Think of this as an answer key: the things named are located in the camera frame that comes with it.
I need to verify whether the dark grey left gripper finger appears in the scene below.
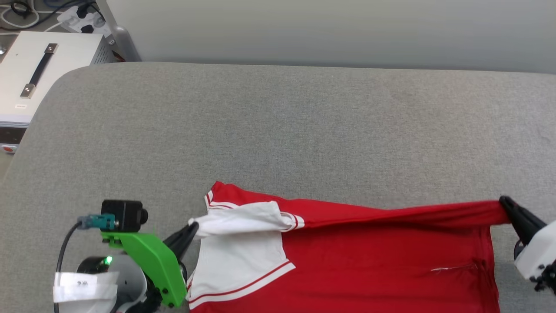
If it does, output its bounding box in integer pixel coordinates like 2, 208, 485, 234
171, 223, 200, 263
162, 221, 200, 251

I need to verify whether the black case handle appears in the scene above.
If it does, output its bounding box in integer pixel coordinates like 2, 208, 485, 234
20, 43, 59, 99

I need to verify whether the red Bulls basketball jersey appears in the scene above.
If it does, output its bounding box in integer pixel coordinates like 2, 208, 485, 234
186, 180, 513, 313

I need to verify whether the white equipment case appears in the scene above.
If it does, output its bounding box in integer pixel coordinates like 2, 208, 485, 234
0, 31, 116, 155

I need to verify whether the teal left cable connector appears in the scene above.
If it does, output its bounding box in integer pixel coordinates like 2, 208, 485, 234
77, 214, 117, 231

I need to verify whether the black cylindrical motor green light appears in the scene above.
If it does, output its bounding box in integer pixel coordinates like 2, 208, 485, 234
76, 256, 114, 275

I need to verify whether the white power strip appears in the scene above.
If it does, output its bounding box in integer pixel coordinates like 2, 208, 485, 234
56, 2, 114, 36

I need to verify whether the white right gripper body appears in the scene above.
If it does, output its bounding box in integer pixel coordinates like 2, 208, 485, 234
514, 219, 556, 281

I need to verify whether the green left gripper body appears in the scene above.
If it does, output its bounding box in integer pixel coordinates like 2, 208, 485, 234
100, 231, 188, 309

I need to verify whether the white paper label tape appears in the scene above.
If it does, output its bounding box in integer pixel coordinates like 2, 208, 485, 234
53, 271, 120, 303

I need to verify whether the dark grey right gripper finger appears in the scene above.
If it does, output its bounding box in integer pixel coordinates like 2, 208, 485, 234
499, 200, 537, 246
500, 196, 547, 235

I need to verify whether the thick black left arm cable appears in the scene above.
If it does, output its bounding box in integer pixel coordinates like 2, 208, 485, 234
53, 222, 83, 313

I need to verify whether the black floor cable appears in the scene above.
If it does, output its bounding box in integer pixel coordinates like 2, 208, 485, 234
9, 0, 33, 18

